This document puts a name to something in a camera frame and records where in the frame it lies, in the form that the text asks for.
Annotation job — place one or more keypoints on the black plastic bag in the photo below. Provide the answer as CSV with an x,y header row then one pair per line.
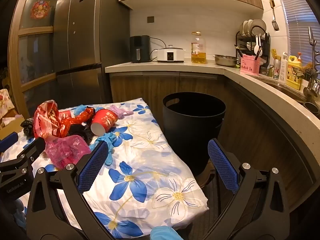
x,y
78,131

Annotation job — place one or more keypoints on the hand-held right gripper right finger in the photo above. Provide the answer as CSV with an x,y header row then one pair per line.
x,y
222,166

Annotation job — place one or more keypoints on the steel cup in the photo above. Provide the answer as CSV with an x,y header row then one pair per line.
x,y
311,107

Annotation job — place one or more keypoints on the person's left hand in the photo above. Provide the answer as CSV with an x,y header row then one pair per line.
x,y
18,212

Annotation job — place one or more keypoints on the pink utensil holder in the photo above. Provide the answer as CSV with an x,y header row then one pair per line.
x,y
250,66

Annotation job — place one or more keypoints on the black dish rack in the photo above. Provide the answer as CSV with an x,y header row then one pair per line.
x,y
243,42

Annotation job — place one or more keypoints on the wooden base cabinet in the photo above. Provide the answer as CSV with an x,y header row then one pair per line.
x,y
140,87

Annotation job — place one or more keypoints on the black air fryer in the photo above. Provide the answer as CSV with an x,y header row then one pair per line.
x,y
138,48

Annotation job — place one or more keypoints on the purple rubber glove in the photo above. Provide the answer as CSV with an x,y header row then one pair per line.
x,y
118,111

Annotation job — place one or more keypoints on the dark wall socket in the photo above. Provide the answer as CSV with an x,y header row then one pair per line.
x,y
150,19

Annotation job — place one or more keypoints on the yellow dish brush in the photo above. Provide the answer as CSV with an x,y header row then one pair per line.
x,y
275,53

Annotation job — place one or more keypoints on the small black bag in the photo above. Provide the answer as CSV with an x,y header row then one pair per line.
x,y
27,127

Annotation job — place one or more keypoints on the person's right hand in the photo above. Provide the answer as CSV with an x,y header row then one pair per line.
x,y
163,233

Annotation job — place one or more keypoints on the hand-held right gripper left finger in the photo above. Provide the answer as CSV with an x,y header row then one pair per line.
x,y
92,166

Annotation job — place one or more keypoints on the white electric cooker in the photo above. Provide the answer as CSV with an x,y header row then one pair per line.
x,y
170,55

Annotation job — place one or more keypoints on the steel faucet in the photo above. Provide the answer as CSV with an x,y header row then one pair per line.
x,y
311,40

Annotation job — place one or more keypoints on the white pump bottle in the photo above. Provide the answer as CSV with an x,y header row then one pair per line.
x,y
283,67

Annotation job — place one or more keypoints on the white rice spoon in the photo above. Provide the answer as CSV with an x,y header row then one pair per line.
x,y
257,50

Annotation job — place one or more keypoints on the blue floral blanket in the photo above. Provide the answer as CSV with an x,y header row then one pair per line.
x,y
150,160

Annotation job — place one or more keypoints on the cardboard box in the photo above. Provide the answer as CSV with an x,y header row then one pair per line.
x,y
10,128

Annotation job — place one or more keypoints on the black trash bin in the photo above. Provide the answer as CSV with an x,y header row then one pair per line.
x,y
192,130

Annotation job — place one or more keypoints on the white window blinds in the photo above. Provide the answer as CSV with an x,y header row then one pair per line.
x,y
300,20

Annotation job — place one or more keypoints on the red paper decoration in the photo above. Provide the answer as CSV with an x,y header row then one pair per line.
x,y
40,10

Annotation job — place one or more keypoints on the slotted metal spatula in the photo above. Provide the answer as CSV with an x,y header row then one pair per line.
x,y
275,25

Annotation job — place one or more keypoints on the dark rimmed white bowl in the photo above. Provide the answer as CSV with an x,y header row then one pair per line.
x,y
260,25

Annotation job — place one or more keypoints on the row of white plates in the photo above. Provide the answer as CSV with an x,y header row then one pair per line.
x,y
246,27

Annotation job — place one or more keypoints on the steel sink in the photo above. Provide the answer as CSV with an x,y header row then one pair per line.
x,y
285,88

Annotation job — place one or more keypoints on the steel basin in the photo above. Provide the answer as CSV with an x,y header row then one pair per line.
x,y
225,60

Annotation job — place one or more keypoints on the red foil wrapper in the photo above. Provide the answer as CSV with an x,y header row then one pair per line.
x,y
81,117

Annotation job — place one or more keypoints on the red floral cloth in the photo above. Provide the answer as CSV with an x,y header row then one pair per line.
x,y
5,101

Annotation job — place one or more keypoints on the blue rubber glove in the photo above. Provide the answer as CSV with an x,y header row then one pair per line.
x,y
111,140
80,109

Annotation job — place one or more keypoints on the wooden glass door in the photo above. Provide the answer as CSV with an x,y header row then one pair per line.
x,y
32,60

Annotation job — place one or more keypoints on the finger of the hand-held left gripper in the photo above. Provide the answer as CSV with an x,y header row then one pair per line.
x,y
35,148
7,140

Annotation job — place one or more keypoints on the steel refrigerator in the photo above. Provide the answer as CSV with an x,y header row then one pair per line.
x,y
85,37

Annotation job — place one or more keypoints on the black chopsticks bundle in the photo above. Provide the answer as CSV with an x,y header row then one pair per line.
x,y
238,51

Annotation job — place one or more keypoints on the pink plastic bag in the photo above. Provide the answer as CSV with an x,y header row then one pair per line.
x,y
66,151

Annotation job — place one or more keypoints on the yellow detergent bottle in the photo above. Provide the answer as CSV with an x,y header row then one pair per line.
x,y
293,75

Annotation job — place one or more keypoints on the red plastic bag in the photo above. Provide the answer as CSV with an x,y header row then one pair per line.
x,y
46,120

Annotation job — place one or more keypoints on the beer can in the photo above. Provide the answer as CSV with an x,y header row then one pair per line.
x,y
276,71

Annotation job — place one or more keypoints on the cooking oil bottle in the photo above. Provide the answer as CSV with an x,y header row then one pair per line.
x,y
198,52

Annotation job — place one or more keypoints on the red paper cup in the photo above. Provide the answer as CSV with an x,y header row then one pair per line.
x,y
105,121

